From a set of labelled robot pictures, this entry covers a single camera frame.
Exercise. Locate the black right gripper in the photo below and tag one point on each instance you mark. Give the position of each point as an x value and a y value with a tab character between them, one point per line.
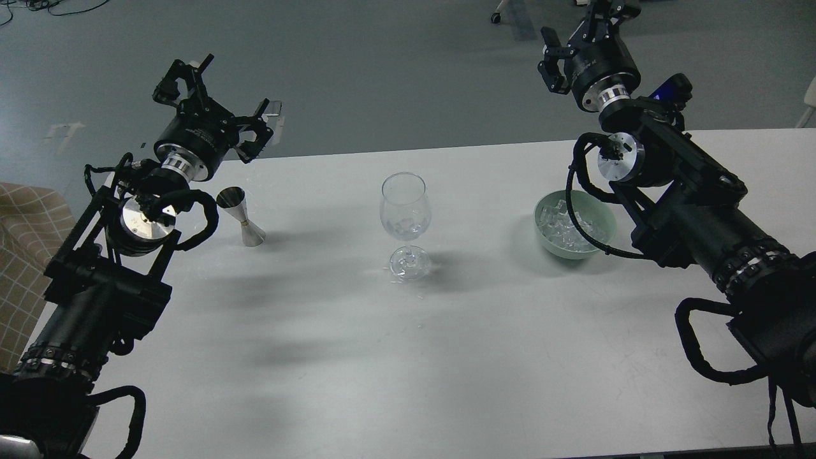
599	67

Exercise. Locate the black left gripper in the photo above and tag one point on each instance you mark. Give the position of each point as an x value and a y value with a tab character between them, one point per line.
198	137

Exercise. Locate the steel cocktail jigger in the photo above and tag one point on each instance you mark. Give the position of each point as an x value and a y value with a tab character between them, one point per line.
233	200

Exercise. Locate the clear ice cube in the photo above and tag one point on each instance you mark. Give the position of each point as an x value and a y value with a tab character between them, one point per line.
404	226

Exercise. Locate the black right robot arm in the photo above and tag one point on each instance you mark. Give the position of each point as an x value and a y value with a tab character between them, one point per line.
684	206

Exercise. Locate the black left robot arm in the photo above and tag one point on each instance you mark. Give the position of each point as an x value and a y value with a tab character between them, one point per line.
106	279

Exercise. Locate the clear ice cubes pile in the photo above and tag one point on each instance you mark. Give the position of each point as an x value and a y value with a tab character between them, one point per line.
559	229

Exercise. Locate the clear wine glass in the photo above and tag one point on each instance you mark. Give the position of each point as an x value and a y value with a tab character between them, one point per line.
405	214

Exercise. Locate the green bowl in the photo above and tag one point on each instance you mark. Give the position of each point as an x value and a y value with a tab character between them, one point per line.
587	204

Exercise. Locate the tan checkered chair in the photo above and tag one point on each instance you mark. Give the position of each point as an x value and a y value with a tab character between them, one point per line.
34	223

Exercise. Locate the white chair part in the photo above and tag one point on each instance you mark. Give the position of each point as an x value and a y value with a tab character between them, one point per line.
809	102

